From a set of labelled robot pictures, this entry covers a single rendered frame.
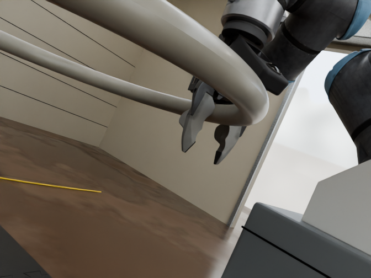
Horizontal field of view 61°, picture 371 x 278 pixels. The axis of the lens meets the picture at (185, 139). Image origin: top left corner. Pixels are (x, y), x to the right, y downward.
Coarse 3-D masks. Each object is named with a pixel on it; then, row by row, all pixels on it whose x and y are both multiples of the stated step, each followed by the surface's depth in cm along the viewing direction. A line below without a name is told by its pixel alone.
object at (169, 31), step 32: (64, 0) 16; (96, 0) 16; (128, 0) 16; (160, 0) 17; (0, 32) 51; (128, 32) 17; (160, 32) 18; (192, 32) 19; (64, 64) 58; (192, 64) 20; (224, 64) 21; (128, 96) 59; (160, 96) 57; (256, 96) 26
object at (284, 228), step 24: (264, 216) 62; (288, 216) 61; (240, 240) 64; (264, 240) 61; (288, 240) 59; (312, 240) 56; (336, 240) 56; (240, 264) 62; (264, 264) 60; (288, 264) 58; (312, 264) 55; (336, 264) 53; (360, 264) 52
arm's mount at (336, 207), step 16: (368, 160) 61; (336, 176) 64; (352, 176) 62; (368, 176) 61; (320, 192) 65; (336, 192) 63; (352, 192) 61; (368, 192) 60; (320, 208) 64; (336, 208) 62; (352, 208) 61; (368, 208) 59; (320, 224) 63; (336, 224) 62; (352, 224) 60; (368, 224) 58; (352, 240) 59; (368, 240) 58
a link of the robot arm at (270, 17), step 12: (228, 0) 48; (240, 0) 47; (252, 0) 46; (264, 0) 46; (276, 0) 47; (228, 12) 48; (240, 12) 46; (252, 12) 46; (264, 12) 46; (276, 12) 47; (252, 24) 47; (264, 24) 46; (276, 24) 48
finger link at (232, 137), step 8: (216, 128) 54; (224, 128) 50; (232, 128) 49; (240, 128) 49; (216, 136) 53; (224, 136) 49; (232, 136) 49; (224, 144) 49; (232, 144) 49; (216, 152) 50; (224, 152) 49; (216, 160) 49
